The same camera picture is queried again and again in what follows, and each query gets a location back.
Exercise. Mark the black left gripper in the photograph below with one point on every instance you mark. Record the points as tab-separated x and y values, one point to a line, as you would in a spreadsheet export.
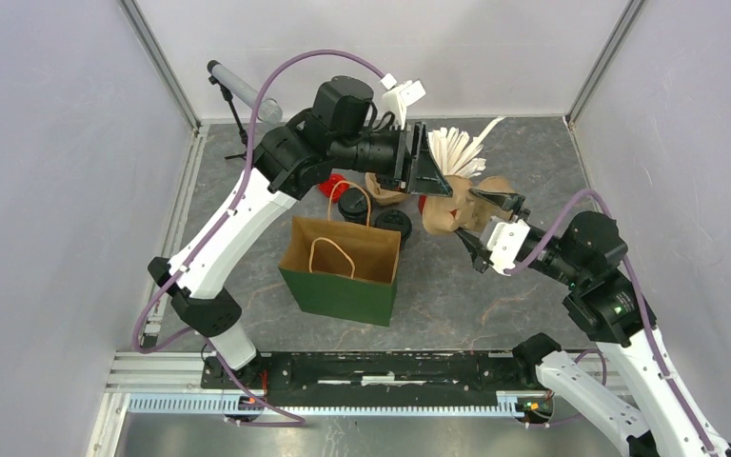
424	176

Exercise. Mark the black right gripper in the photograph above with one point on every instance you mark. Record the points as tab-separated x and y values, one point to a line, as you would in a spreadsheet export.
477	248

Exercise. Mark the single brown cup carrier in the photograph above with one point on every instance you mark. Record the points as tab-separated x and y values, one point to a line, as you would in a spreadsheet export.
443	215

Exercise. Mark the brown paper bag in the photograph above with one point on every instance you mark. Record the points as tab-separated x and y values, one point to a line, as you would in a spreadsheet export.
341	248

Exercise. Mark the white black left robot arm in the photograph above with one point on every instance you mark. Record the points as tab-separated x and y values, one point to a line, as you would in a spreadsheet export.
334	133

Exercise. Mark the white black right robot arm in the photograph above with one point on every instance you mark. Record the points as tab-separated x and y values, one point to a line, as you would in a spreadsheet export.
585	252

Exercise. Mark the brown cardboard cup carrier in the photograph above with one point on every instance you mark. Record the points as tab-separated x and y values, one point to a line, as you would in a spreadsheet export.
380	196

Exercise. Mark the green bag holder block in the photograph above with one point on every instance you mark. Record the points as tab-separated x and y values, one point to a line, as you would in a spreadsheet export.
342	297

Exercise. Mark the grey microphone on stand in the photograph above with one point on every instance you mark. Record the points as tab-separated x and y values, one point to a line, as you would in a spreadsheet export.
232	88

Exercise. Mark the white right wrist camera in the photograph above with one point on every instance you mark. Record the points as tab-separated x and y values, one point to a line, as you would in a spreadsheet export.
507	246

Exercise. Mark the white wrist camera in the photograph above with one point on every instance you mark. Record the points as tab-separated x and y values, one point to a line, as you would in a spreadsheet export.
399	96
507	246

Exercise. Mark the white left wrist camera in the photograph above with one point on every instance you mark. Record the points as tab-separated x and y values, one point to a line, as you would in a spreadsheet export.
399	96

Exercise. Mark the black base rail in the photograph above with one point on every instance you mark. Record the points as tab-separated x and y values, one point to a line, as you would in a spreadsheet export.
471	378

